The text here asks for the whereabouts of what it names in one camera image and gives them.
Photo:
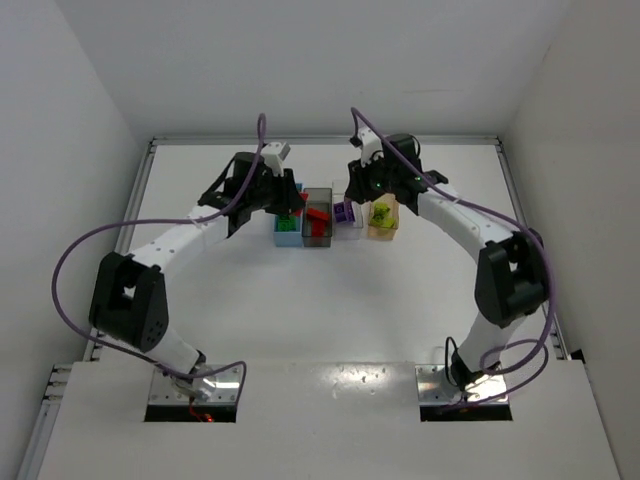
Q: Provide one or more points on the clear container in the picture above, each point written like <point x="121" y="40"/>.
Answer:
<point x="346" y="231"/>

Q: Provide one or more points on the green lego plate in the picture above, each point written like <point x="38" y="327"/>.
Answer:
<point x="289" y="219"/>

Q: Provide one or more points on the amber container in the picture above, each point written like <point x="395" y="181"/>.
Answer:
<point x="384" y="234"/>

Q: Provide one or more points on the red and green lego block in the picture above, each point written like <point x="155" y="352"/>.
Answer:
<point x="318" y="228"/>

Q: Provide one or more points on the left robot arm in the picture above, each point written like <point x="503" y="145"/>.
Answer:
<point x="130" y="302"/>

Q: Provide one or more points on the green lego stack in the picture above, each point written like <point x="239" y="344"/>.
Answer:
<point x="378" y="211"/>

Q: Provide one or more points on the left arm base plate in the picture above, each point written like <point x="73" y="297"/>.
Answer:
<point x="222" y="386"/>

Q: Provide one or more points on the purple lego brick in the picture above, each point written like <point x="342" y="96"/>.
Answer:
<point x="341" y="218"/>

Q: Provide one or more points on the blue container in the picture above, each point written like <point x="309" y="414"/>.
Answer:
<point x="288" y="239"/>

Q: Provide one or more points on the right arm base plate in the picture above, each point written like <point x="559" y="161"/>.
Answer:
<point x="434" y="390"/>

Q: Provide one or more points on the dark grey container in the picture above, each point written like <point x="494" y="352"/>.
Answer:
<point x="320" y="198"/>

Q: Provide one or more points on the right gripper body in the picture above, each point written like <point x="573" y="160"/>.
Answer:
<point x="357" y="182"/>

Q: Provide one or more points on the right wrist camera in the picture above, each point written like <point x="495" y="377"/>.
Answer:
<point x="369" y="145"/>

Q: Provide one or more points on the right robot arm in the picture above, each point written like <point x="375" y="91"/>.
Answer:
<point x="511" y="281"/>

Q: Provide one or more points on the green number lego brick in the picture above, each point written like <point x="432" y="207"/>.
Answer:
<point x="285" y="226"/>

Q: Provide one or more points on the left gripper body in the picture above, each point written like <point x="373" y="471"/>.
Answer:
<point x="288" y="191"/>

